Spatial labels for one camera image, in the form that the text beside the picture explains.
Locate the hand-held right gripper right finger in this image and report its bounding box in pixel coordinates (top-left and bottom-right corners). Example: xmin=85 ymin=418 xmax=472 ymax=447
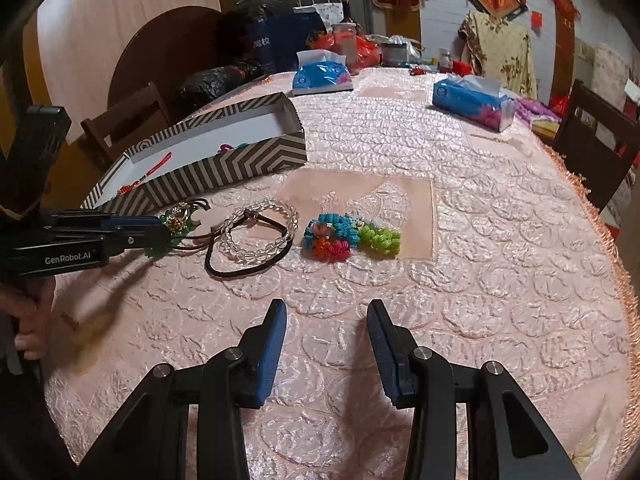
xmin=366 ymin=299 xmax=583 ymax=480

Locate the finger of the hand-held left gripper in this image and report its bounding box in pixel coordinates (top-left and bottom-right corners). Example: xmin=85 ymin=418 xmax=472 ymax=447
xmin=50 ymin=212 xmax=162 ymax=235
xmin=102 ymin=224 xmax=171 ymax=263

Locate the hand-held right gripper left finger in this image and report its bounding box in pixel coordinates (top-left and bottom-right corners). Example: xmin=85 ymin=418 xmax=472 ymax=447
xmin=75 ymin=299 xmax=287 ymax=480

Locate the gold charm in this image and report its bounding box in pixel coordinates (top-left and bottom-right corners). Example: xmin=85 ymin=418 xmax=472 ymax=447
xmin=160 ymin=198 xmax=227 ymax=252

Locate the red tassel knot ornament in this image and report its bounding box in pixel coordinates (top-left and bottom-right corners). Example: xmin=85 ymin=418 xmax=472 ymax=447
xmin=114 ymin=152 xmax=173 ymax=200

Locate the clear bead bracelet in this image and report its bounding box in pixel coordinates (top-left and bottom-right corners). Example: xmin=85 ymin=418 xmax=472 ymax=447
xmin=220 ymin=199 xmax=300 ymax=267

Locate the striped cardboard box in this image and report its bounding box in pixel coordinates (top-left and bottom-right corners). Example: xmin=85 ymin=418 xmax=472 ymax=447
xmin=80 ymin=92 xmax=307 ymax=217

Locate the person's left hand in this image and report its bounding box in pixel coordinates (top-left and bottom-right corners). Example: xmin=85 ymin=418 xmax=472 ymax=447
xmin=14 ymin=277 xmax=57 ymax=359

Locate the dark wooden chair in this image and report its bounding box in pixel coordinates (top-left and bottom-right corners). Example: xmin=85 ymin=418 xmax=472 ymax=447
xmin=80 ymin=82 xmax=172 ymax=171
xmin=551 ymin=79 xmax=640 ymax=212

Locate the small black plastic bag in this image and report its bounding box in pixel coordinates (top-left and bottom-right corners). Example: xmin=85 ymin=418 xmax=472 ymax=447
xmin=174 ymin=61 xmax=268 ymax=107

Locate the round brown tabletop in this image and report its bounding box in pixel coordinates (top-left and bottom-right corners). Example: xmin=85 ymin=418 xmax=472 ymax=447
xmin=107 ymin=6 xmax=224 ymax=111

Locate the blue tissue pack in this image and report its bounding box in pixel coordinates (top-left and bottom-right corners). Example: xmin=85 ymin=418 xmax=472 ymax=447
xmin=431 ymin=74 xmax=517 ymax=132
xmin=291 ymin=50 xmax=354 ymax=97

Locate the blue printed bag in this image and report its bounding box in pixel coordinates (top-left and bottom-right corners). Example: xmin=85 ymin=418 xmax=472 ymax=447
xmin=244 ymin=9 xmax=327 ymax=75

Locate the large black plastic bag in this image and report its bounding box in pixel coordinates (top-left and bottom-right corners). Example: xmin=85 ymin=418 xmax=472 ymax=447
xmin=220 ymin=0 xmax=301 ymax=63

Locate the plastic jar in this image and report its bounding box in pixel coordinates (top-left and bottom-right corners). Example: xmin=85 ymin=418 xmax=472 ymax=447
xmin=331 ymin=22 xmax=357 ymax=57

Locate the white paper bag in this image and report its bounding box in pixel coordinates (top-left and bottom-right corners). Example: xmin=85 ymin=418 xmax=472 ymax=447
xmin=293 ymin=0 xmax=346 ymax=33

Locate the red plastic bag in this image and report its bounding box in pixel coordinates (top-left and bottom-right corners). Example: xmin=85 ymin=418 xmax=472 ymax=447
xmin=310 ymin=32 xmax=382 ymax=75

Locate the purple cloth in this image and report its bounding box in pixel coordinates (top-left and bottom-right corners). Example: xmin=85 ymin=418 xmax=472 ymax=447
xmin=514 ymin=96 xmax=563 ymax=127

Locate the metal tin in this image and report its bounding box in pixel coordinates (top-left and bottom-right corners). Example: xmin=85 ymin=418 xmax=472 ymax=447
xmin=381 ymin=41 xmax=412 ymax=67

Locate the floral beige cloth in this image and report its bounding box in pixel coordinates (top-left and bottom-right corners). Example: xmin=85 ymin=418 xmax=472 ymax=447
xmin=458 ymin=11 xmax=539 ymax=101

